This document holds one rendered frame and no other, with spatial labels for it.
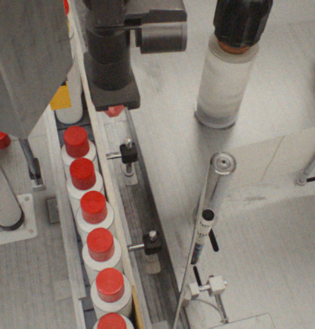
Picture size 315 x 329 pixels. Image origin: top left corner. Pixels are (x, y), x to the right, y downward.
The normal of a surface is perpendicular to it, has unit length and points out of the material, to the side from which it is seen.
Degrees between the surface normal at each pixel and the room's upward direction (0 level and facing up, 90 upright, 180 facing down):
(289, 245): 0
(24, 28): 90
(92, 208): 2
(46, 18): 90
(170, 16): 81
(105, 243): 2
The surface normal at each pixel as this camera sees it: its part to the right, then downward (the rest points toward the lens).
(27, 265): 0.05, -0.50
